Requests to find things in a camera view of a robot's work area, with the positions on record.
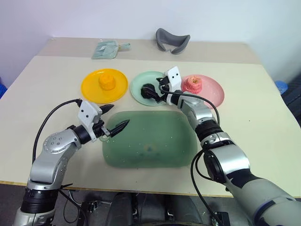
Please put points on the small black box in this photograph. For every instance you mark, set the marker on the small black box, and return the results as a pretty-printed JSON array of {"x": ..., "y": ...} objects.
[{"x": 221, "y": 218}]

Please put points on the yellow foam toy food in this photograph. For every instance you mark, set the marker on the yellow foam toy food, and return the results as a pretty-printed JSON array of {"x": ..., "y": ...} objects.
[{"x": 107, "y": 82}]

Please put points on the pink foam toy food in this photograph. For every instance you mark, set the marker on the pink foam toy food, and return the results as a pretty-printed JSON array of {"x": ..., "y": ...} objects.
[{"x": 193, "y": 85}]

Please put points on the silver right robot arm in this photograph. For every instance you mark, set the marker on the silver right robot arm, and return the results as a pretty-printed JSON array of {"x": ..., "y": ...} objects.
[{"x": 200, "y": 115}]

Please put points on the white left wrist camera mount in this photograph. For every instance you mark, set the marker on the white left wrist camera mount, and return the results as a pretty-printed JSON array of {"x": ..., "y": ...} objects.
[{"x": 87, "y": 113}]

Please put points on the translucent green tray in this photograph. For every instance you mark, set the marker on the translucent green tray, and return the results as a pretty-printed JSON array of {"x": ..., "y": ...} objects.
[{"x": 152, "y": 131}]

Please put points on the blue plastic object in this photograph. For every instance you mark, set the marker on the blue plastic object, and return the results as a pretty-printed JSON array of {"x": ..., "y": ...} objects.
[
  {"x": 2, "y": 88},
  {"x": 281, "y": 87}
]

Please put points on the black bag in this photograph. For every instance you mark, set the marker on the black bag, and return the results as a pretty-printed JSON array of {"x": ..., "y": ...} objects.
[{"x": 294, "y": 94}]

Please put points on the light green plate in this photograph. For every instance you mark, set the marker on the light green plate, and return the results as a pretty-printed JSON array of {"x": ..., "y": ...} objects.
[{"x": 138, "y": 80}]

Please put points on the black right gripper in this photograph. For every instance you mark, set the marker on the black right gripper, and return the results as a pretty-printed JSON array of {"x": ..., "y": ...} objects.
[{"x": 163, "y": 83}]

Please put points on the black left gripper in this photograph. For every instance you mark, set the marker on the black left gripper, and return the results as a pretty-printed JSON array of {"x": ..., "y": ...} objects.
[{"x": 99, "y": 128}]

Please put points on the pink plate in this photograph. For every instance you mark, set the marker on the pink plate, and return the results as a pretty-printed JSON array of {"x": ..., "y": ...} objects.
[{"x": 211, "y": 91}]

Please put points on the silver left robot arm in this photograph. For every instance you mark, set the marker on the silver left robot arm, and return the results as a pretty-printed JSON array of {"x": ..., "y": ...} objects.
[{"x": 54, "y": 143}]

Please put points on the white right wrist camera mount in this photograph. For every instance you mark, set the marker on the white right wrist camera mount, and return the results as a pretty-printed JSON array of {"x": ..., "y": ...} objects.
[{"x": 173, "y": 77}]

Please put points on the grey foam face cushion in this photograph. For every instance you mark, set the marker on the grey foam face cushion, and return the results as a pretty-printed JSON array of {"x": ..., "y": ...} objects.
[{"x": 172, "y": 41}]

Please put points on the yellow plastic plate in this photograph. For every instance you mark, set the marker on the yellow plastic plate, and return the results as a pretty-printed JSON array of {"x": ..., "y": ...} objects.
[{"x": 91, "y": 90}]

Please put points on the pale green fabric pouch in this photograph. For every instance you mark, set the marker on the pale green fabric pouch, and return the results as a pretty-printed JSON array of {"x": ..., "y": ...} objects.
[{"x": 104, "y": 50}]

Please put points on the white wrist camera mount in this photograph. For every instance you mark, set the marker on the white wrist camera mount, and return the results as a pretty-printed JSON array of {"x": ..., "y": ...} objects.
[
  {"x": 87, "y": 113},
  {"x": 173, "y": 77}
]

